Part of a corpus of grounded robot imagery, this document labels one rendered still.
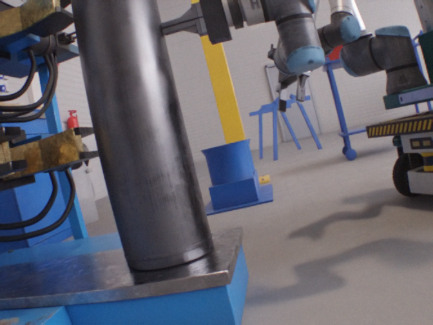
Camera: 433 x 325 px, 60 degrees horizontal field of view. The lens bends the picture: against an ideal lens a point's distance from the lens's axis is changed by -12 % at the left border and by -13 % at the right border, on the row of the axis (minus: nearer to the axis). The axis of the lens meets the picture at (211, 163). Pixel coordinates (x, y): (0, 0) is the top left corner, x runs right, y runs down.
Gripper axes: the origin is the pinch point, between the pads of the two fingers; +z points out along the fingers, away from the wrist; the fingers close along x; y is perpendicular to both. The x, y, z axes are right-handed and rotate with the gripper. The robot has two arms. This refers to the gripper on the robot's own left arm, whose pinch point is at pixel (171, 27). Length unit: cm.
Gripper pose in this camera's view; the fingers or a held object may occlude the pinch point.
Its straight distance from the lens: 100.7
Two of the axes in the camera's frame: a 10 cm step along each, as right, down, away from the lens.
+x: 2.3, 9.7, 0.4
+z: -9.6, 2.2, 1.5
